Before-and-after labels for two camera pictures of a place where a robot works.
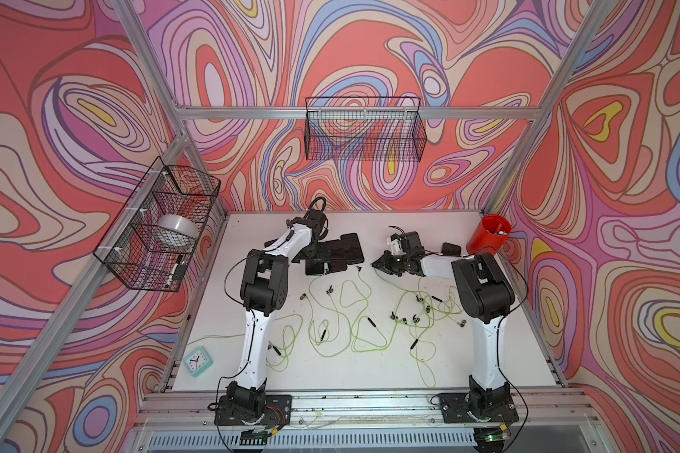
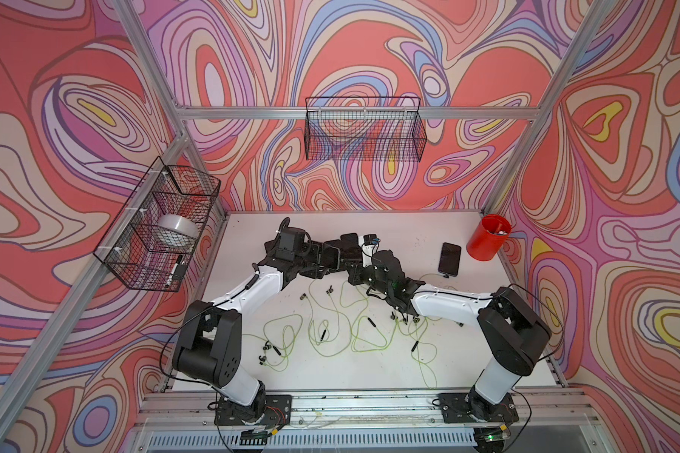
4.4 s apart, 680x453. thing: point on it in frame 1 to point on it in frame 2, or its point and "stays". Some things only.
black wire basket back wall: x=365 y=129 stays
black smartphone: x=448 y=249 stays
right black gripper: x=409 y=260 to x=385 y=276
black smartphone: x=346 y=251 stays
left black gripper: x=324 y=253 to x=315 y=249
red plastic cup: x=489 y=234 stays
